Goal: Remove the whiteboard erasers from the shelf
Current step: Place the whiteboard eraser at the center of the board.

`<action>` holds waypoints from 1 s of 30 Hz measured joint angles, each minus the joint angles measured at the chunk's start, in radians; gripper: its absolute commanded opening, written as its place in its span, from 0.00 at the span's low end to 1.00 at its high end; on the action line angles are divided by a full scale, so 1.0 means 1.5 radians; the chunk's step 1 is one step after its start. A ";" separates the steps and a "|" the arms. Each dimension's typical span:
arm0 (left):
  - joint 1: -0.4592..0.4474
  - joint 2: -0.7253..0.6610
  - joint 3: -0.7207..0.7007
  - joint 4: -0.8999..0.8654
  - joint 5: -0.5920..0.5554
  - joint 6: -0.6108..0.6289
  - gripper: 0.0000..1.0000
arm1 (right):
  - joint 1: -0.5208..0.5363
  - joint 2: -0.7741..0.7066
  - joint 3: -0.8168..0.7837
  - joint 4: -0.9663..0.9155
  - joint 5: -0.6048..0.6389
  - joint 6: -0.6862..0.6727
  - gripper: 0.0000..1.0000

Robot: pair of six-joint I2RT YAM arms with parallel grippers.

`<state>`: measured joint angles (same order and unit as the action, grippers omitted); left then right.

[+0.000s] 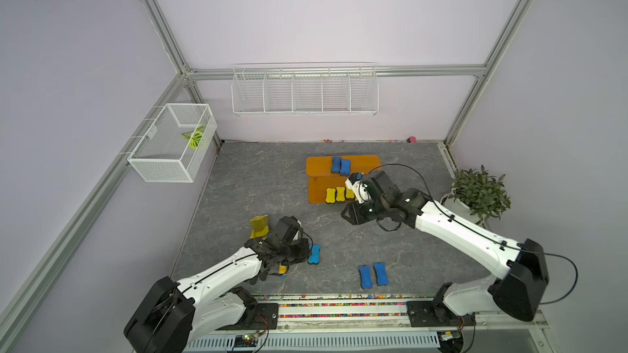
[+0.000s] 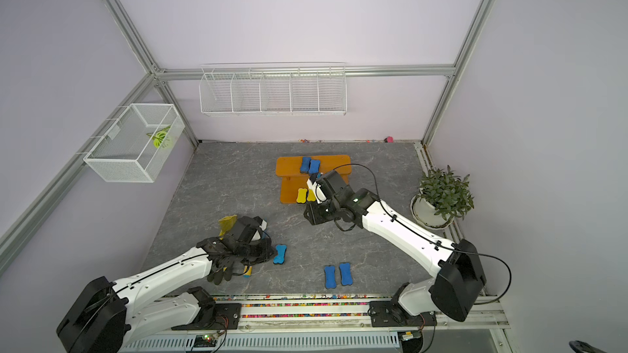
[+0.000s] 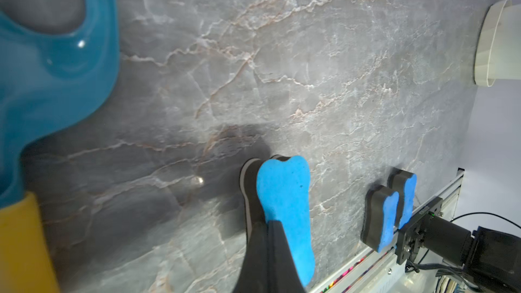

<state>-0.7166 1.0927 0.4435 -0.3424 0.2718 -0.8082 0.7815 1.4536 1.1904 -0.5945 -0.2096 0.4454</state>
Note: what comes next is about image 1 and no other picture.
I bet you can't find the blue whiteboard eraser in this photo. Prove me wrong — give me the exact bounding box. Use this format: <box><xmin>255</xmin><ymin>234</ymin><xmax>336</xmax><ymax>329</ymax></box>
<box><xmin>307</xmin><ymin>244</ymin><xmax>321</xmax><ymax>265</ymax></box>
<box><xmin>373</xmin><ymin>262</ymin><xmax>389</xmax><ymax>286</ymax></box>
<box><xmin>331</xmin><ymin>157</ymin><xmax>343</xmax><ymax>175</ymax></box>
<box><xmin>358</xmin><ymin>266</ymin><xmax>373</xmax><ymax>289</ymax></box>
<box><xmin>340</xmin><ymin>160</ymin><xmax>352</xmax><ymax>177</ymax></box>

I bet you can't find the orange two-tier wooden shelf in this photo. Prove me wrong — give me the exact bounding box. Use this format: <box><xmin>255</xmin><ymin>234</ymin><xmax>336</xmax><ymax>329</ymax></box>
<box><xmin>306</xmin><ymin>155</ymin><xmax>381</xmax><ymax>204</ymax></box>

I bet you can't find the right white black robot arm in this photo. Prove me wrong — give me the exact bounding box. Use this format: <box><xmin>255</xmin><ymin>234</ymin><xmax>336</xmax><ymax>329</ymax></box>
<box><xmin>341</xmin><ymin>171</ymin><xmax>550</xmax><ymax>325</ymax></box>

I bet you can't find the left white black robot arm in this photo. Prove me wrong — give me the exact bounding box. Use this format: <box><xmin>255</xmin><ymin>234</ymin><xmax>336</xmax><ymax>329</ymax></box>
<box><xmin>124</xmin><ymin>217</ymin><xmax>313</xmax><ymax>352</ymax></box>

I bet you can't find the yellow black gardening glove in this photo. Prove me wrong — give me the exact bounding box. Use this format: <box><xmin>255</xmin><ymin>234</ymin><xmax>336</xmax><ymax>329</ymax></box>
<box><xmin>250</xmin><ymin>215</ymin><xmax>270</xmax><ymax>239</ymax></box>

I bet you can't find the potted green plant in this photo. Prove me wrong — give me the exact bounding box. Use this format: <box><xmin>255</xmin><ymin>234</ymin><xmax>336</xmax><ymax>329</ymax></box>
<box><xmin>441</xmin><ymin>165</ymin><xmax>511</xmax><ymax>224</ymax></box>

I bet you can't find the green toy in basket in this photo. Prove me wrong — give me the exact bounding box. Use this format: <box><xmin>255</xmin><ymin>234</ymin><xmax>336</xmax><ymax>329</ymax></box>
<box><xmin>183</xmin><ymin>125</ymin><xmax>205</xmax><ymax>150</ymax></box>

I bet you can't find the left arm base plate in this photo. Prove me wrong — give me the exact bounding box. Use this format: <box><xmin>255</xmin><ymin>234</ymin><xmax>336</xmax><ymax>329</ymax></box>
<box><xmin>220</xmin><ymin>302</ymin><xmax>279</xmax><ymax>330</ymax></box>

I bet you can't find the aluminium rail frame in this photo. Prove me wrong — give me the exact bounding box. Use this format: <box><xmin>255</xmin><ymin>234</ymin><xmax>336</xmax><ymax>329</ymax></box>
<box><xmin>182</xmin><ymin>294</ymin><xmax>559</xmax><ymax>352</ymax></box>

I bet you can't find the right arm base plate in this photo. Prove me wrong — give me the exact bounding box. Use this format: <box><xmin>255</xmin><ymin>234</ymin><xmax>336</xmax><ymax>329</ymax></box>
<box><xmin>406</xmin><ymin>300</ymin><xmax>476</xmax><ymax>329</ymax></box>

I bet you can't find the white wire side basket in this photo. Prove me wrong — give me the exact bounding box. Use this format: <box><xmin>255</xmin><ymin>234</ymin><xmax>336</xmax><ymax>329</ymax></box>
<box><xmin>127</xmin><ymin>103</ymin><xmax>217</xmax><ymax>183</ymax></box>

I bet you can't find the long white wire wall basket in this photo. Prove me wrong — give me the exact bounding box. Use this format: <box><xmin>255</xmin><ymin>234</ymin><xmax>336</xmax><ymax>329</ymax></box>
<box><xmin>231</xmin><ymin>65</ymin><xmax>379</xmax><ymax>115</ymax></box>

